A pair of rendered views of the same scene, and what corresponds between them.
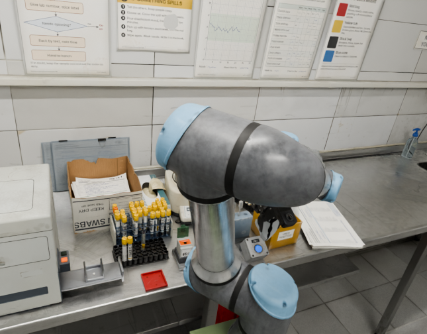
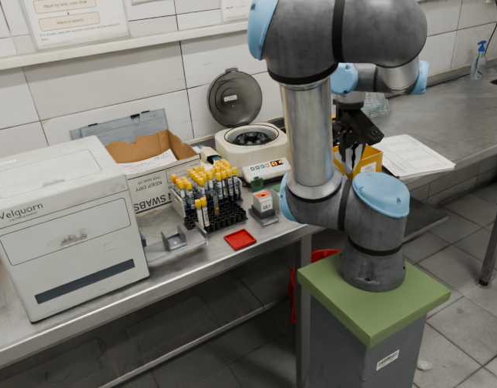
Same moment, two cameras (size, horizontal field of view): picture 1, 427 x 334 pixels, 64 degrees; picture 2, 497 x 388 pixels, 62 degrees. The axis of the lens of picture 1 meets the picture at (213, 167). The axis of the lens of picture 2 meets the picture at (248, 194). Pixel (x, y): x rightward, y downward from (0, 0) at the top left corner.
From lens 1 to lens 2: 0.24 m
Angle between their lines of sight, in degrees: 3
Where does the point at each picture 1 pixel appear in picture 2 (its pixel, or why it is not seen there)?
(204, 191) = (307, 66)
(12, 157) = not seen: hidden behind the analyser
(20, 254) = (100, 223)
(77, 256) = (147, 236)
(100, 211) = (159, 185)
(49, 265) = (131, 232)
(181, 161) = (280, 33)
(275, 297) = (387, 195)
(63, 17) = not seen: outside the picture
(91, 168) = (130, 150)
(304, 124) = not seen: hidden behind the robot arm
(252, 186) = (363, 31)
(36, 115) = (57, 98)
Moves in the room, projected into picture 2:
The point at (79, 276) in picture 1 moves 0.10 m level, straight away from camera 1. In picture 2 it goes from (160, 248) to (148, 229)
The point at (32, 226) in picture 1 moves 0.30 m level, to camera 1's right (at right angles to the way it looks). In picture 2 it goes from (108, 187) to (248, 175)
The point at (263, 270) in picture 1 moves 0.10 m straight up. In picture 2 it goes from (367, 177) to (371, 132)
